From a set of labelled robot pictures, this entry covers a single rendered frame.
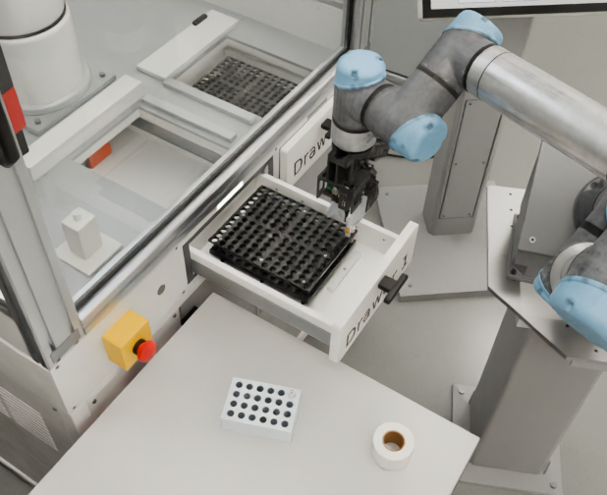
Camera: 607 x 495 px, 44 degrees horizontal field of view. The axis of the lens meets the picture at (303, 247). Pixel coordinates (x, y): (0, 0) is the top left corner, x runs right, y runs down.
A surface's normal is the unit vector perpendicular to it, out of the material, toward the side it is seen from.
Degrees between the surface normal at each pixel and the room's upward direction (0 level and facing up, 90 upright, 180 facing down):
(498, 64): 25
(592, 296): 42
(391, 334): 0
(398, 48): 90
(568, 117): 47
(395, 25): 90
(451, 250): 3
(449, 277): 3
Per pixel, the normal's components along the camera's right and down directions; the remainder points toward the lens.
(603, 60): 0.02, -0.65
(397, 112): -0.47, -0.21
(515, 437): -0.15, 0.75
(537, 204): -0.17, 0.06
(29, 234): 0.84, 0.42
